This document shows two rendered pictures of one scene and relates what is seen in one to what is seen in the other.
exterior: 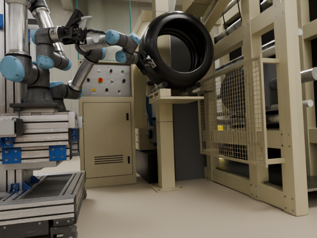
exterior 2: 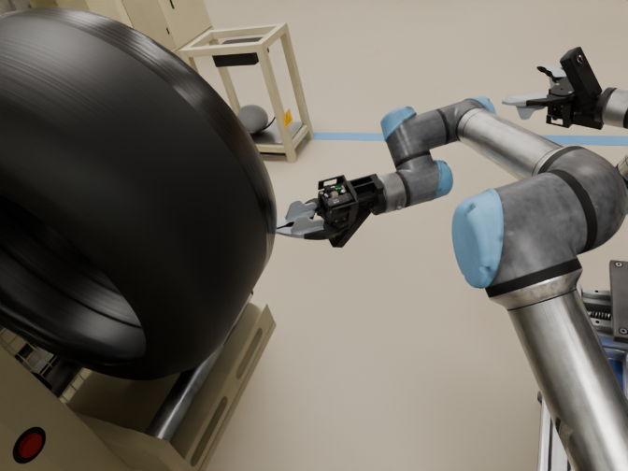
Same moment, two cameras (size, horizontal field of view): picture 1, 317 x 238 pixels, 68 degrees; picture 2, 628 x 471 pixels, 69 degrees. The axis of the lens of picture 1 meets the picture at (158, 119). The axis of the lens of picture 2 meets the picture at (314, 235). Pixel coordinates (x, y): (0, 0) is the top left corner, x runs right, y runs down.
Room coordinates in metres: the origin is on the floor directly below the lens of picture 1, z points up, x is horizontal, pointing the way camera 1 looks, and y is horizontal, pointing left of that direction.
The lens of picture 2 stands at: (2.17, 0.58, 1.58)
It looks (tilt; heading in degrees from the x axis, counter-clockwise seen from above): 39 degrees down; 226
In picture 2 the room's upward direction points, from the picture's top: 16 degrees counter-clockwise
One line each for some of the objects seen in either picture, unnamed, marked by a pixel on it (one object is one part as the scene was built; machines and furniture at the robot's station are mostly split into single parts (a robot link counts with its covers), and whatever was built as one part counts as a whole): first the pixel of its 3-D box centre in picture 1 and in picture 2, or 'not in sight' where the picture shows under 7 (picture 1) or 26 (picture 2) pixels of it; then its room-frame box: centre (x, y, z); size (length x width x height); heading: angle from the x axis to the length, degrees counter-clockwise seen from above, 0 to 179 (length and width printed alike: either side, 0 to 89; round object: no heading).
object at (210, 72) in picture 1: (202, 77); not in sight; (2.34, -0.45, 1.05); 0.20 x 0.15 x 0.30; 16
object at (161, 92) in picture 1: (158, 95); (214, 378); (1.98, -0.01, 0.84); 0.36 x 0.09 x 0.06; 16
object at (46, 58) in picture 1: (47, 57); not in sight; (1.18, 0.55, 0.94); 0.11 x 0.08 x 0.11; 168
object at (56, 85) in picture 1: (56, 89); not in sight; (1.81, 0.78, 0.88); 0.13 x 0.12 x 0.14; 140
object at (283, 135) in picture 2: not in sight; (251, 96); (0.20, -1.72, 0.40); 0.60 x 0.35 x 0.80; 103
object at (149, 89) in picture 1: (167, 91); (85, 431); (2.19, -0.10, 0.90); 0.40 x 0.03 x 0.10; 106
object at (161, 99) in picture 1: (174, 100); (165, 375); (2.02, -0.15, 0.80); 0.37 x 0.36 x 0.02; 106
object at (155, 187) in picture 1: (166, 186); not in sight; (2.26, -0.05, 0.01); 0.27 x 0.27 x 0.02; 16
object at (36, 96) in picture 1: (38, 96); not in sight; (1.33, 0.67, 0.77); 0.15 x 0.15 x 0.10
